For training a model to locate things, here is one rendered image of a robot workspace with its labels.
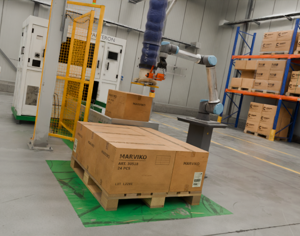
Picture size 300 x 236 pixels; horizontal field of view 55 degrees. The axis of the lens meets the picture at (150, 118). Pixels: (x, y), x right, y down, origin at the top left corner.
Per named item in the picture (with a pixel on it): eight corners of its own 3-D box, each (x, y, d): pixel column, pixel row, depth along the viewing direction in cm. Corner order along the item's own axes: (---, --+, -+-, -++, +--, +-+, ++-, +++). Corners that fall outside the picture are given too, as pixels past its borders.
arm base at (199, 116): (201, 118, 400) (202, 111, 399) (212, 121, 387) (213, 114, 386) (192, 118, 387) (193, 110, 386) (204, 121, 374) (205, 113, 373)
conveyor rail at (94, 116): (65, 107, 567) (67, 98, 565) (68, 108, 569) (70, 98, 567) (108, 133, 368) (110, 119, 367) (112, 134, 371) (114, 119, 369)
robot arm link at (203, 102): (204, 112, 397) (206, 99, 395) (213, 114, 383) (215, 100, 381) (195, 111, 388) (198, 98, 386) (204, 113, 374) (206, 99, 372)
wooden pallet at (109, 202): (70, 165, 344) (71, 154, 342) (143, 166, 394) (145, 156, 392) (105, 211, 241) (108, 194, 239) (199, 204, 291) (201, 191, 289)
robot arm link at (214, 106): (214, 111, 383) (209, 54, 361) (224, 113, 369) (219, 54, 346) (206, 114, 376) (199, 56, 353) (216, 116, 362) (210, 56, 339)
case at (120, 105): (104, 115, 428) (108, 88, 424) (128, 118, 450) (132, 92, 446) (122, 123, 378) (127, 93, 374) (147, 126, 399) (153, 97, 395)
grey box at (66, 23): (59, 41, 399) (62, 19, 397) (63, 42, 402) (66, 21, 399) (62, 41, 382) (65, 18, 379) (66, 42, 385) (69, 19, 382)
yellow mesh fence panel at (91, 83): (29, 138, 440) (48, -4, 419) (33, 137, 450) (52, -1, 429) (84, 150, 428) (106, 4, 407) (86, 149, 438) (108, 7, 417)
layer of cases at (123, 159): (71, 154, 342) (77, 121, 338) (145, 156, 392) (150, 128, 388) (108, 194, 239) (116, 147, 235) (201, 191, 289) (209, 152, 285)
